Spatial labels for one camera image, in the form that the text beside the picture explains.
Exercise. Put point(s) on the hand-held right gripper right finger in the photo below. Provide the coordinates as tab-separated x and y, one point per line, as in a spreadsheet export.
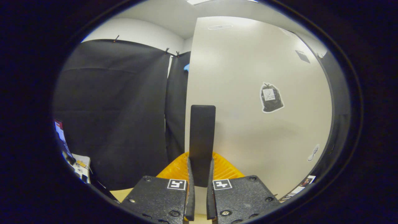
210	199

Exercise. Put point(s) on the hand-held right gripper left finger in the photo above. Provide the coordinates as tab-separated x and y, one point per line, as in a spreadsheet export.
190	199

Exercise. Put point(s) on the beige cabinet door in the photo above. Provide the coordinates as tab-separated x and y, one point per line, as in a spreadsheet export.
242	71

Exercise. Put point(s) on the white book with photo cover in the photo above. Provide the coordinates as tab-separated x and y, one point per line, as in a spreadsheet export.
306	181

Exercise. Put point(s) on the black backdrop cloth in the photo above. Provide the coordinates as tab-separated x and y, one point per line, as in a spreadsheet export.
115	118

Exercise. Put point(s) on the white side table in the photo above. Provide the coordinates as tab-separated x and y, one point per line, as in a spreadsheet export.
81	165

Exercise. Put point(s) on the red and white card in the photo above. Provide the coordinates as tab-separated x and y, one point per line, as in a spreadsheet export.
59	132

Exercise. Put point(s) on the long ceiling light panel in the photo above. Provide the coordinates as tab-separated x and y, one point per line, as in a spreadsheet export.
217	1

